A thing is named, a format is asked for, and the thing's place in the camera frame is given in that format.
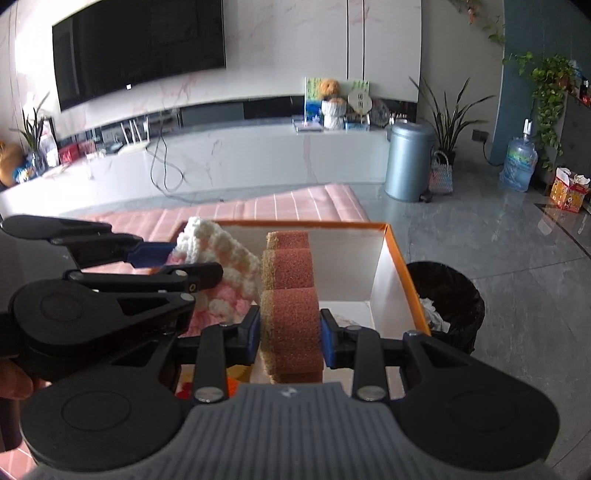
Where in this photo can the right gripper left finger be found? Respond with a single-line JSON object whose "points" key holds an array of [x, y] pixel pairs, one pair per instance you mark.
{"points": [[218, 348]]}

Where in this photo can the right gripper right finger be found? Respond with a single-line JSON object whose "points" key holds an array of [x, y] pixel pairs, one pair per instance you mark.
{"points": [[358, 349]]}

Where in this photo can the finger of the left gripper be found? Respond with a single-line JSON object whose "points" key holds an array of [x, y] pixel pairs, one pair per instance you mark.
{"points": [[182, 278], [97, 250]]}

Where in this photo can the orange bear-shaped sponge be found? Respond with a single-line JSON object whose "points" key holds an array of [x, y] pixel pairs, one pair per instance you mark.
{"points": [[291, 327]]}

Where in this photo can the yellow cloth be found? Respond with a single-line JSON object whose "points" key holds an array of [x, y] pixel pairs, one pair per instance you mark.
{"points": [[240, 373]]}

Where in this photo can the person's left hand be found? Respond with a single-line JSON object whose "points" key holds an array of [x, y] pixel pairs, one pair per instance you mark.
{"points": [[15, 384]]}

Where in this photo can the orange cardboard box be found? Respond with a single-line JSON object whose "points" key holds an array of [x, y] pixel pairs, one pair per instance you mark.
{"points": [[360, 272]]}

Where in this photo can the potted plant on console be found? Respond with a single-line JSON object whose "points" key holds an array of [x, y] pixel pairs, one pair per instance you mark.
{"points": [[31, 129]]}

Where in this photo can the golden vase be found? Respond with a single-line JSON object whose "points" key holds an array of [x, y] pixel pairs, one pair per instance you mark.
{"points": [[11, 158]]}

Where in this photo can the black waste basket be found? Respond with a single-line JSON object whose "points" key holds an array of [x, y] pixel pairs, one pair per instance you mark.
{"points": [[455, 298]]}

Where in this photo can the white wifi router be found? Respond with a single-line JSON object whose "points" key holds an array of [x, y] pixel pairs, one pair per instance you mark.
{"points": [[136, 136]]}

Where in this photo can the pink checkered tablecloth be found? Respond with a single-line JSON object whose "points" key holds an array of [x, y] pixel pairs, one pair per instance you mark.
{"points": [[326, 203]]}

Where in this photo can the grey metal trash can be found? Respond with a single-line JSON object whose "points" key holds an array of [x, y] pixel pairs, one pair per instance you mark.
{"points": [[409, 161]]}

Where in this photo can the woven small basket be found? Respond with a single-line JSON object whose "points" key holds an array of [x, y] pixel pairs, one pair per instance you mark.
{"points": [[441, 176]]}

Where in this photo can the long-leaf potted plant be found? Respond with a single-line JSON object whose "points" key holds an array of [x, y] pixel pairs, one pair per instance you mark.
{"points": [[449, 117]]}

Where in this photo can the blue water jug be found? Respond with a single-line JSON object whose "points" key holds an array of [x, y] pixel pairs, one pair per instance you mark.
{"points": [[520, 160]]}

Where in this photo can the red yellow gift box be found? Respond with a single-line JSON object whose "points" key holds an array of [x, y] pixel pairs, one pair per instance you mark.
{"points": [[569, 190]]}

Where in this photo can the climbing ivy plant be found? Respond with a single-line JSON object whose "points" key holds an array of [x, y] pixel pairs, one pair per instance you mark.
{"points": [[551, 77]]}

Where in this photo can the black wall television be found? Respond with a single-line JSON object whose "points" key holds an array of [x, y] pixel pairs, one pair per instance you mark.
{"points": [[112, 45]]}

